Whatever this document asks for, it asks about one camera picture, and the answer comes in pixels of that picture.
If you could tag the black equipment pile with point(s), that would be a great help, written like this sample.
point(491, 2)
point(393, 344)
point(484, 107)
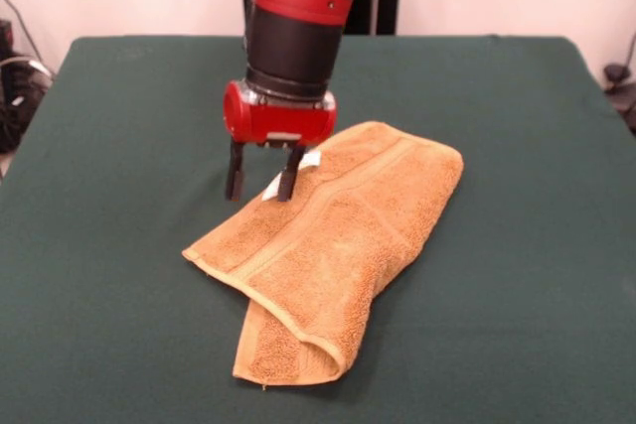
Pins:
point(15, 111)

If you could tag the orange terry towel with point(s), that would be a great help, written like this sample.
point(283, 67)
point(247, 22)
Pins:
point(348, 245)

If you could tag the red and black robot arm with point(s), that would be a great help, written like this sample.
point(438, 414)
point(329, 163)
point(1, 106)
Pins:
point(298, 22)

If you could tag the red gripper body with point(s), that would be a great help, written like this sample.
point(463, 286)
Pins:
point(278, 123)

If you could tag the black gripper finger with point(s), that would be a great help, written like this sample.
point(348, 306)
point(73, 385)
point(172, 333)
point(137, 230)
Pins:
point(236, 181)
point(287, 185)

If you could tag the dark green table cloth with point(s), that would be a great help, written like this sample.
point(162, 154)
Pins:
point(99, 334)

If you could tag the dark grey stand base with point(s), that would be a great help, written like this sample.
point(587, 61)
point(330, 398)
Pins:
point(623, 96)

